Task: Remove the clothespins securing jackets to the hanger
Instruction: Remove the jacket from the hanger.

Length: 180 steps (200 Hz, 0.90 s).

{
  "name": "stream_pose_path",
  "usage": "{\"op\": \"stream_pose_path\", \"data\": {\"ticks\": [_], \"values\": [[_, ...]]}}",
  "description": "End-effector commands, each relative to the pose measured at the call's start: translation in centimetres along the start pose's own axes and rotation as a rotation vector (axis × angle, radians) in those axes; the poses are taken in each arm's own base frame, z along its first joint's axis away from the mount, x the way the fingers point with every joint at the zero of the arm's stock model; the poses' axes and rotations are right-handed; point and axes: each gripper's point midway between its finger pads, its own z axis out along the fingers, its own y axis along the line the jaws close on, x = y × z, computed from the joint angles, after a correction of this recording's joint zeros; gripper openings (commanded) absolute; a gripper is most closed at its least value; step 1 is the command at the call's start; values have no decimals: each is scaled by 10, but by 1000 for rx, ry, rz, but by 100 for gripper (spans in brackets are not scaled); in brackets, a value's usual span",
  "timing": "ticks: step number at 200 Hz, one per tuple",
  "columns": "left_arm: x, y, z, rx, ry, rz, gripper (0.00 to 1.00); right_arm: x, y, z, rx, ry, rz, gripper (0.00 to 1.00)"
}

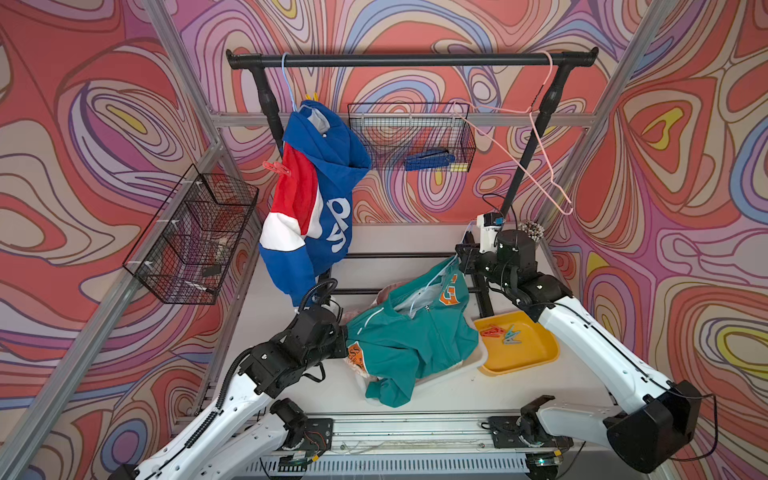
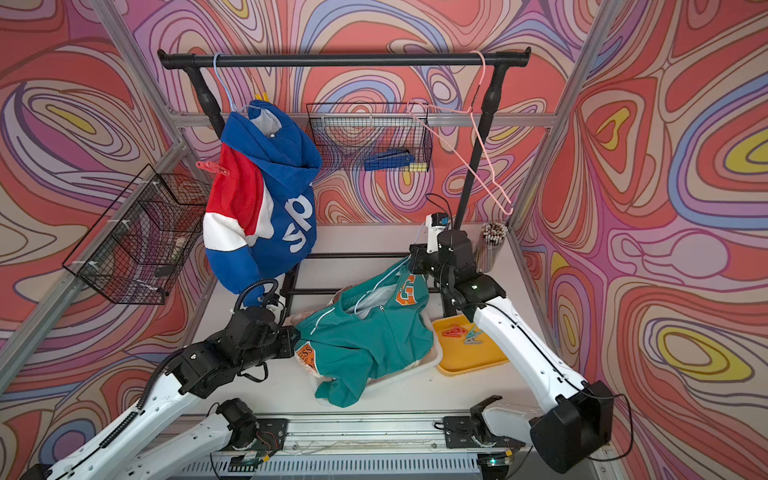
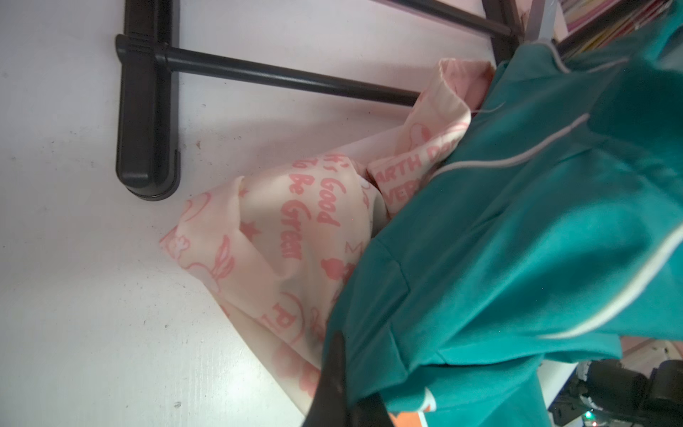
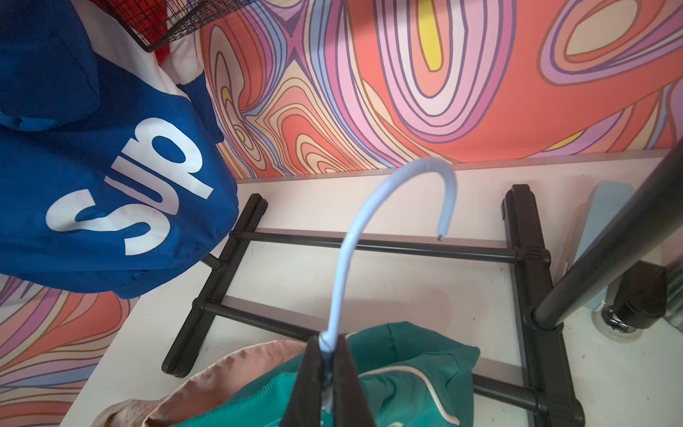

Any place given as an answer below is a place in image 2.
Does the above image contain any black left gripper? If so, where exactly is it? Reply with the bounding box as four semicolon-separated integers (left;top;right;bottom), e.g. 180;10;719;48
238;324;305;374

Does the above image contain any light blue hanger green jacket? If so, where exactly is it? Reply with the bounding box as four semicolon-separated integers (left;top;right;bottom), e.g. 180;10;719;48
352;224;428;316

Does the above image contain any red clothespin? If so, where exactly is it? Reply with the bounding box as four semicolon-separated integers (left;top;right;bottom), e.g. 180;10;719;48
196;161;230;176
441;325;467;338
442;326;469;340

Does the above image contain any green kids jacket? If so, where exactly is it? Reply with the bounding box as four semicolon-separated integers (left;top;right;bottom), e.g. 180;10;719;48
295;259;435;408

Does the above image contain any blue red white jacket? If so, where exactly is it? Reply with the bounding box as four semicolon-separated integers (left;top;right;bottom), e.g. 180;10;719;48
202;100;323;307

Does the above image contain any pink plastic hanger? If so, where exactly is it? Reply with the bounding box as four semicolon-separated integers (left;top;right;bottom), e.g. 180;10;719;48
406;50;515;216

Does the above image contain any pink patterned kids jacket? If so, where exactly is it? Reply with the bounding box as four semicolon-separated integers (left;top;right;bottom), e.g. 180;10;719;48
296;311;443;392

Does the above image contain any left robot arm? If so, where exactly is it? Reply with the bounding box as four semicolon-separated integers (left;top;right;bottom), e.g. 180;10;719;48
22;307;300;479

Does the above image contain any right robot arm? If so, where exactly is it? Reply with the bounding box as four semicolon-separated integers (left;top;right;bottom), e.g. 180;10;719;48
409;227;616;474

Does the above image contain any cup of pencils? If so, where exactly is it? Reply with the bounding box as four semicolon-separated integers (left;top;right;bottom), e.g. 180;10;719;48
475;221;508;273

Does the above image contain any yellow plastic tray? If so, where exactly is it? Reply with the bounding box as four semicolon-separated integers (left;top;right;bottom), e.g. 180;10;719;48
432;315;509;377

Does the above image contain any white perforated plastic basket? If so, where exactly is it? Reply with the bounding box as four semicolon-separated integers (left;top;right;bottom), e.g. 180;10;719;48
295;316;442;408

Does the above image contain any blue object in back basket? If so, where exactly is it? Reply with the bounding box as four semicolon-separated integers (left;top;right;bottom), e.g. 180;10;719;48
363;149;415;171

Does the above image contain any black clothes rack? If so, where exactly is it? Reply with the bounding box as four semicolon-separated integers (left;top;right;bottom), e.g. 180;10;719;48
157;46;533;319

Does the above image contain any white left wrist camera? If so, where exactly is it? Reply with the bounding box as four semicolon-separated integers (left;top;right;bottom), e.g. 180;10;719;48
262;294;285;323

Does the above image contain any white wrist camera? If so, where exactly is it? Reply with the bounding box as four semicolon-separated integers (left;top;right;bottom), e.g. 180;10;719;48
425;212;452;254
262;294;285;323

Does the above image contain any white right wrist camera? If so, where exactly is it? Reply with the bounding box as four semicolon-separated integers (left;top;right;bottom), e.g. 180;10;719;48
425;212;452;254

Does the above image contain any black wire basket back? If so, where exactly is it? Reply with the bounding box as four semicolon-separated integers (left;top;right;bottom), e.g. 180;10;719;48
305;102;433;173

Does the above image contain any black wire basket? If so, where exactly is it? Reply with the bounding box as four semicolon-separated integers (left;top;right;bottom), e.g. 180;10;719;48
305;102;433;173
62;165;210;305

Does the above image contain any black wire basket left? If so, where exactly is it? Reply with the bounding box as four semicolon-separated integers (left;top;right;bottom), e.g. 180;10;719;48
62;165;210;305

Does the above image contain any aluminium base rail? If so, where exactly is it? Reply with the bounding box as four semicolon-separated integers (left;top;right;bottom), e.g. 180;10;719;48
173;410;601;480

